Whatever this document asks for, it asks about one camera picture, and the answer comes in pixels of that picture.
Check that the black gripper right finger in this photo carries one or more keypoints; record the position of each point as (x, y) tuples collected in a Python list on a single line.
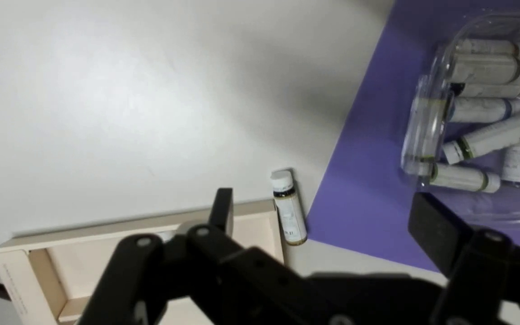
[(488, 277)]

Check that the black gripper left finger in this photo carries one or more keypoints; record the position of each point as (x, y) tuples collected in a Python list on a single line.
[(211, 283)]

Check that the wooden tray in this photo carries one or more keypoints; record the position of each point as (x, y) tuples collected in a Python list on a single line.
[(31, 247)]

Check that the purple mat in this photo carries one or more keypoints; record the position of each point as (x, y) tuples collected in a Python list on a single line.
[(361, 182)]

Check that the clear plastic container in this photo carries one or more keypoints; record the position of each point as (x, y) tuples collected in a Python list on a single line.
[(419, 120)]

